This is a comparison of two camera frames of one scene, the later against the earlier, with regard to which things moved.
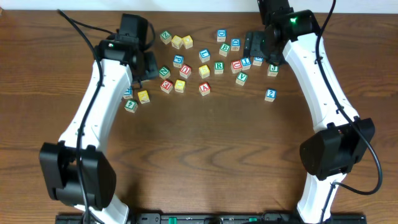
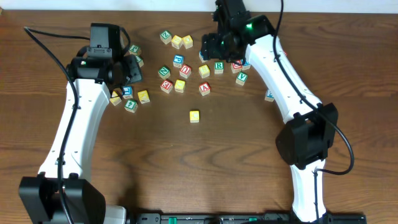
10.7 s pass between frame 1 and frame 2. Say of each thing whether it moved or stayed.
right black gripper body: moved
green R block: stayed
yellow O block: stayed
